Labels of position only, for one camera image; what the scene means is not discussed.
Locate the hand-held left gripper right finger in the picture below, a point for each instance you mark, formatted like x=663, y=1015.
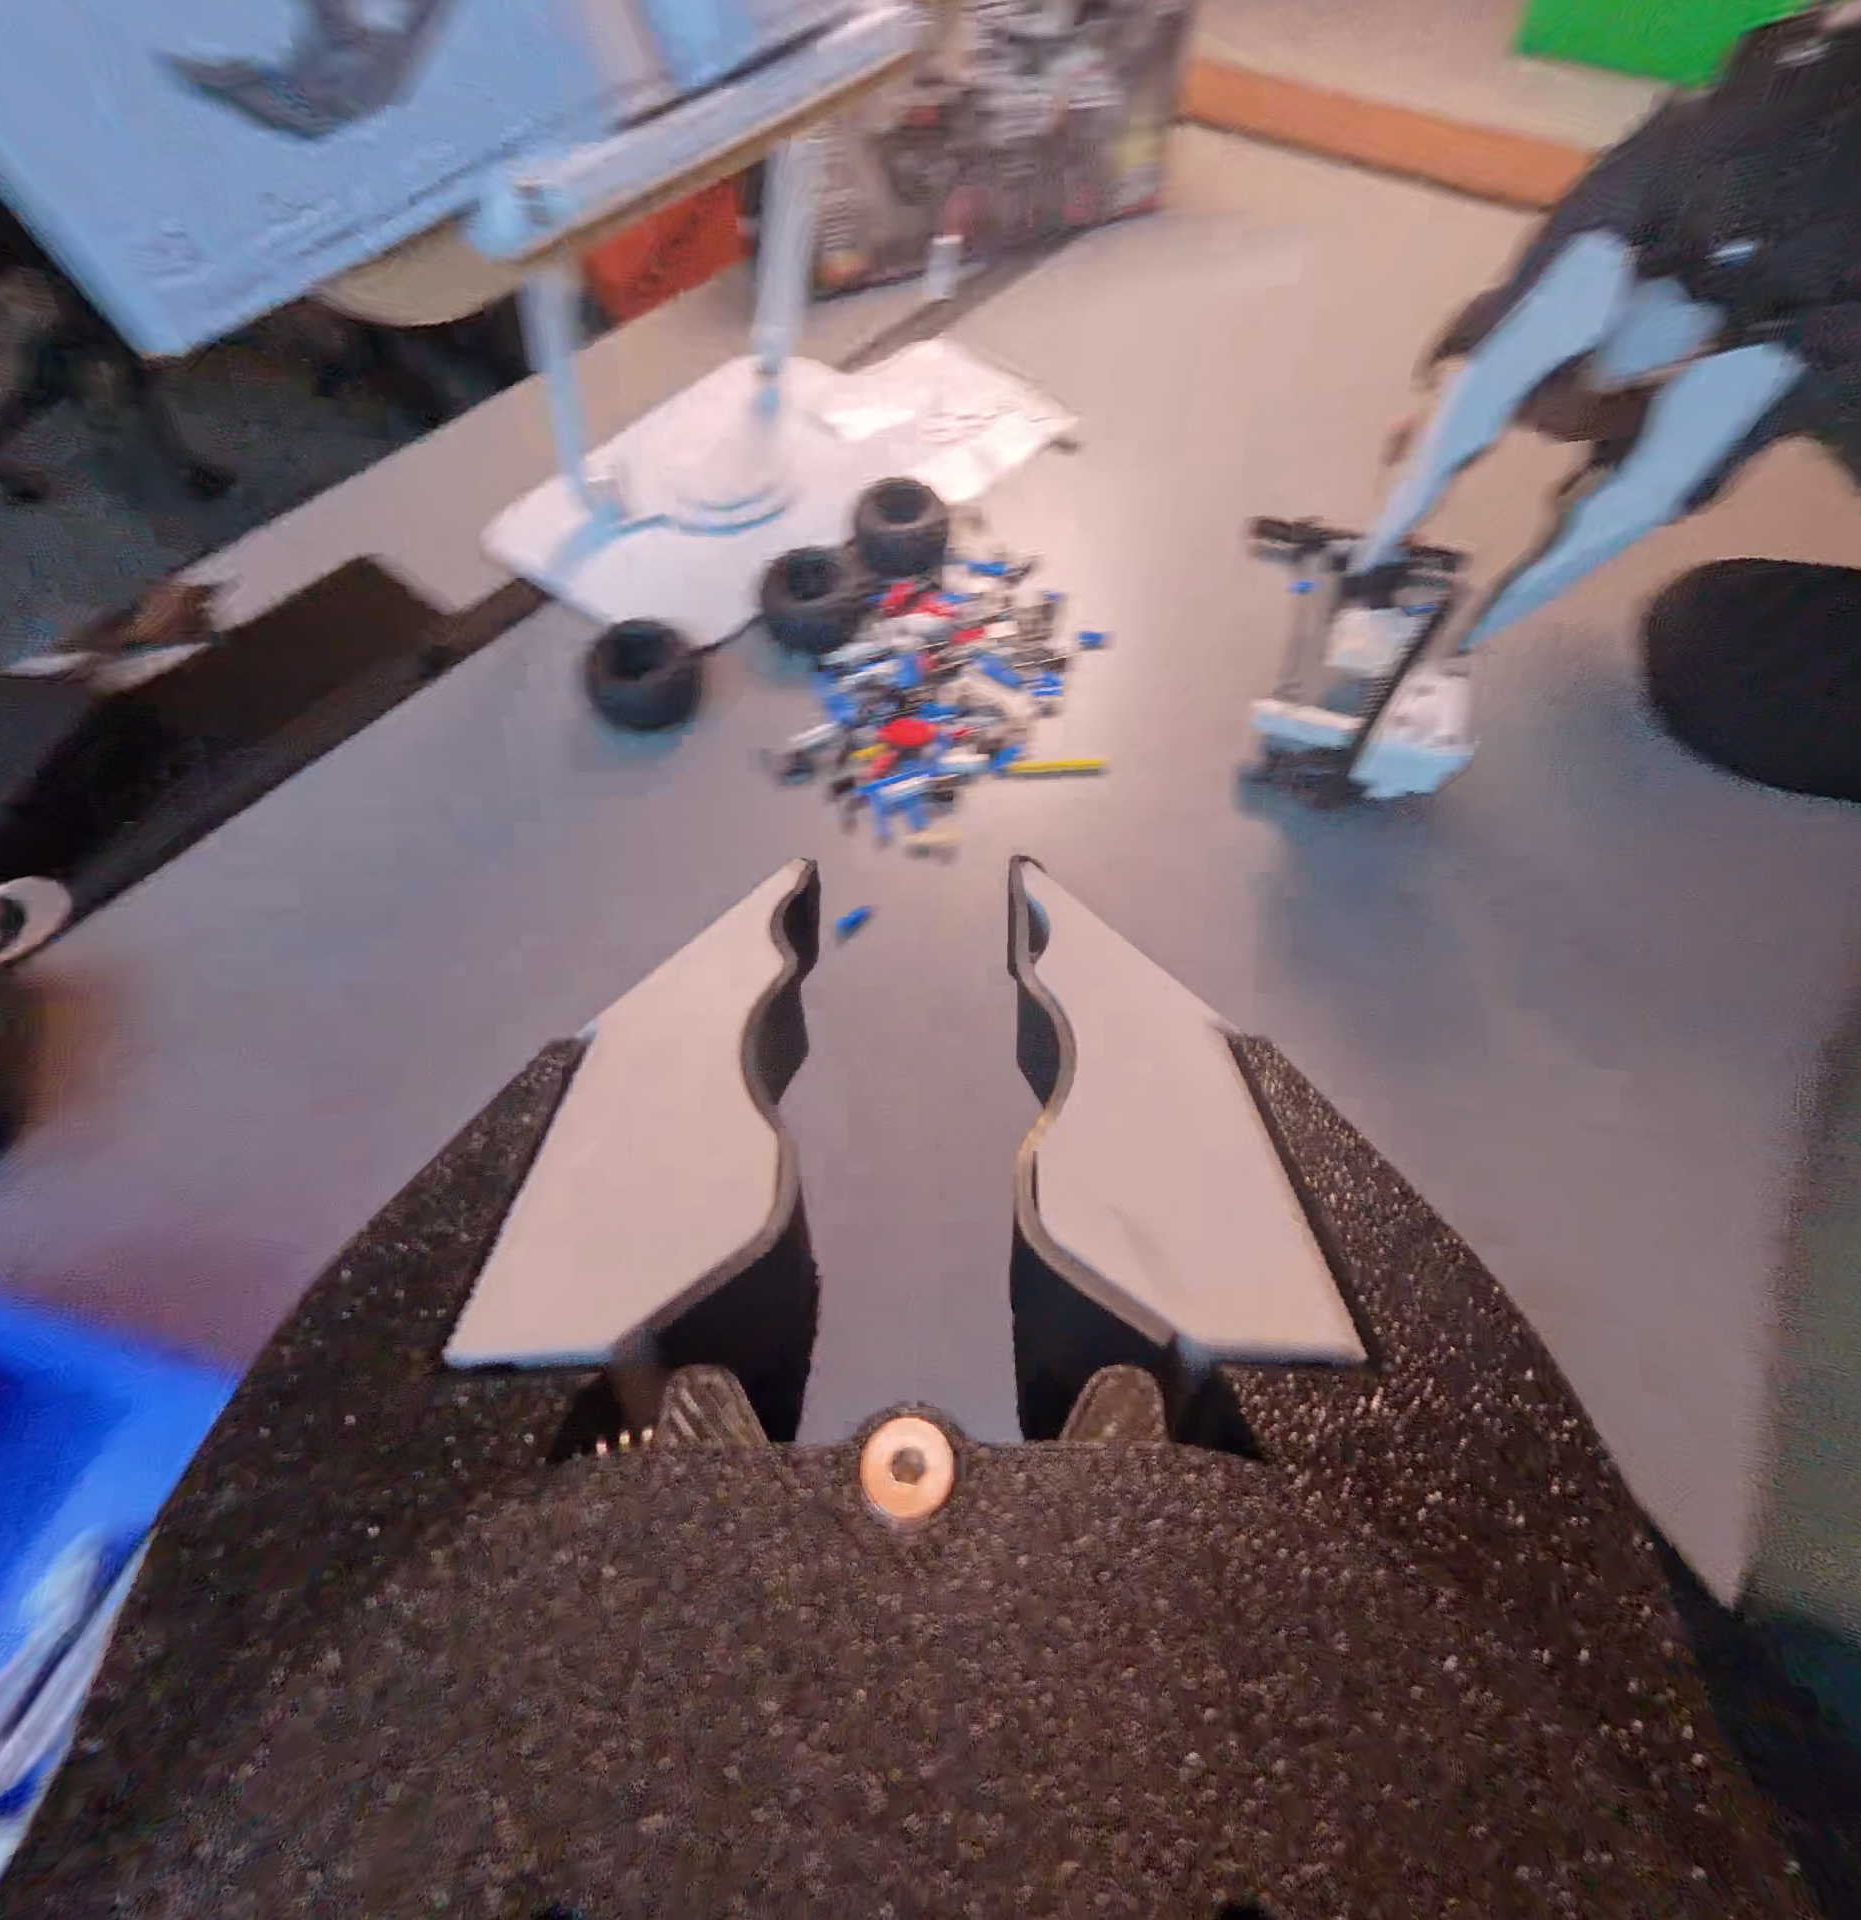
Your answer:
x=1171, y=1185

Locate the orange crate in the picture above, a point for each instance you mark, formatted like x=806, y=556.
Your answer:
x=667, y=257

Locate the white book stand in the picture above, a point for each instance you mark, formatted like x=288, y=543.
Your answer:
x=647, y=525

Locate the toy truck set box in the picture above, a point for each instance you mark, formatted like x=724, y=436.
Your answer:
x=1021, y=135

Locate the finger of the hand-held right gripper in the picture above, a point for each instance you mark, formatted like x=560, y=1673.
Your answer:
x=1680, y=451
x=1500, y=391

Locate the yellow axle rod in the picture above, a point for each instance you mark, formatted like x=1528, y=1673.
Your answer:
x=1059, y=767

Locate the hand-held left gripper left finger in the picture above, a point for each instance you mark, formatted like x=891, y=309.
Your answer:
x=647, y=1185

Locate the person's green sweatshirt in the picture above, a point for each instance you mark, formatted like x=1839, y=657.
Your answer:
x=1845, y=1501

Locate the wood edged table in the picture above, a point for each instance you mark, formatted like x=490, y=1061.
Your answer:
x=1365, y=130

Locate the brick truck chassis model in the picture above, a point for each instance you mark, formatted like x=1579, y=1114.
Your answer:
x=1380, y=707

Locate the pile of small brick parts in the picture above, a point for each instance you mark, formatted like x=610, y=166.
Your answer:
x=931, y=707

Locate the blue plastic bin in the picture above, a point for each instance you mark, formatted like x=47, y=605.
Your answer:
x=60, y=1468

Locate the black toy tire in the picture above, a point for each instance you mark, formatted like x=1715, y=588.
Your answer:
x=900, y=529
x=811, y=600
x=647, y=674

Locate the green bin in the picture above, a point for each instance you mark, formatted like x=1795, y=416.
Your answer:
x=1649, y=40

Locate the grey desk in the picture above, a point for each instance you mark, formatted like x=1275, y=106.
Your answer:
x=1321, y=978

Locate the white sticker sheet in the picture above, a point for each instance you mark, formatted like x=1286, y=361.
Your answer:
x=945, y=413

